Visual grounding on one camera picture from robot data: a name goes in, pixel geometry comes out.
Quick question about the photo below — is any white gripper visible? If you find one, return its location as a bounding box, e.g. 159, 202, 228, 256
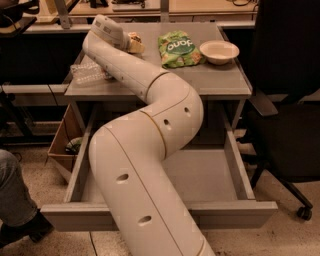
91, 14, 145, 54

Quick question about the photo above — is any orange patterned soda can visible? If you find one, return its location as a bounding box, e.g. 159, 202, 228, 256
128, 32, 142, 43

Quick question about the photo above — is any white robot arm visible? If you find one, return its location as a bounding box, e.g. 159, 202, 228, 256
83, 15, 215, 256

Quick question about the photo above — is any grey drawer cabinet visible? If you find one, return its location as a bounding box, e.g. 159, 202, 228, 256
63, 21, 253, 134

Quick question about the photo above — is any grey open top drawer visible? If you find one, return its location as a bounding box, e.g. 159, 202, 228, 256
42, 102, 277, 232

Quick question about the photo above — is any green chip bag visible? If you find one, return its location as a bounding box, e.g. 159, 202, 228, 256
158, 30, 205, 69

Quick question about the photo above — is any clear plastic water bottle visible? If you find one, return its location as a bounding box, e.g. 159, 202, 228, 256
70, 62, 112, 85

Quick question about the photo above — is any background wooden desk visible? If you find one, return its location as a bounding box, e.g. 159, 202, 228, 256
26, 0, 259, 34

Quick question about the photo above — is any cardboard box on floor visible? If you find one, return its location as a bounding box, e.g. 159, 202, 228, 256
48, 105, 83, 182

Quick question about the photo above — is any black office chair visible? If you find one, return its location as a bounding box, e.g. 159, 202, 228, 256
240, 0, 320, 221

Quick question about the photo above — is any person leg in jeans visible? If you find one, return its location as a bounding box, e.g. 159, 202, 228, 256
0, 149, 37, 227

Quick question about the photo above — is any black shoe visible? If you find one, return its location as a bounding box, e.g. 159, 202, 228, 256
0, 211, 53, 248

